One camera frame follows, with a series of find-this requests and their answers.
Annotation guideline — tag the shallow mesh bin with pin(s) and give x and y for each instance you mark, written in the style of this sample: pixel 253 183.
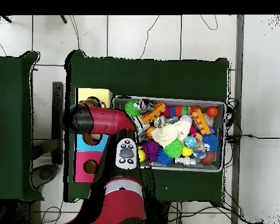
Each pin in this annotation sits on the shallow mesh bin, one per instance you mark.
pixel 200 168

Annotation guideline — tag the black upright panel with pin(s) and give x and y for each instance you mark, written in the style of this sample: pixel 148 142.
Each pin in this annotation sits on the black upright panel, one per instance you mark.
pixel 57 98

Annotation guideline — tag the cream waffle cloth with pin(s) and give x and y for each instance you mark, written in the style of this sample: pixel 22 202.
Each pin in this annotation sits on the cream waffle cloth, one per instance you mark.
pixel 170 134

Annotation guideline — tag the blue globe ball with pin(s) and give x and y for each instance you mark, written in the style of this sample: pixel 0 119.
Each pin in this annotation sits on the blue globe ball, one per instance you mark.
pixel 190 141

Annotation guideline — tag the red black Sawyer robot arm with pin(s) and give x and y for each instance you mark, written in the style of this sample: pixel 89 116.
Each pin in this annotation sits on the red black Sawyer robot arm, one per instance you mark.
pixel 107 120

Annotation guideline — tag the green fuzzy ball with eyes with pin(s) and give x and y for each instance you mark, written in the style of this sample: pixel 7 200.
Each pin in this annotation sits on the green fuzzy ball with eyes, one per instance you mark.
pixel 131 108

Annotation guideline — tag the wooden box with three holes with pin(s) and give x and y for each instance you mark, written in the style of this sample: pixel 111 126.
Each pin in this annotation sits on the wooden box with three holes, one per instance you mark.
pixel 81 168

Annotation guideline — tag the dark green table cloth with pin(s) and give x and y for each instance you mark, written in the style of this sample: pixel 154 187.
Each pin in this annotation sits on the dark green table cloth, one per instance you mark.
pixel 9 116
pixel 142 77

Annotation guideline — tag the grey round stand base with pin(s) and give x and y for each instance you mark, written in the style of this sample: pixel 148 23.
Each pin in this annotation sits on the grey round stand base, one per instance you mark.
pixel 45 175

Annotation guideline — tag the mint green waffle cloth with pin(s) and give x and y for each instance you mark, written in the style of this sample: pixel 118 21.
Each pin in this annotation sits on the mint green waffle cloth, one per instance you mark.
pixel 140 124

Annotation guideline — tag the yellow ball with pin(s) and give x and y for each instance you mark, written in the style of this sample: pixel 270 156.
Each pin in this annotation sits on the yellow ball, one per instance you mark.
pixel 141 155

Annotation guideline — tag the crushed black red can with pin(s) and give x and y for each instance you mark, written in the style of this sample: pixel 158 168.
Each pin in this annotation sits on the crushed black red can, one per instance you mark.
pixel 145 105

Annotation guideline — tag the orange toy brick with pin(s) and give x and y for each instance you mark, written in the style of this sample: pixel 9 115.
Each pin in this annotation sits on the orange toy brick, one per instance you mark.
pixel 154 113
pixel 200 122

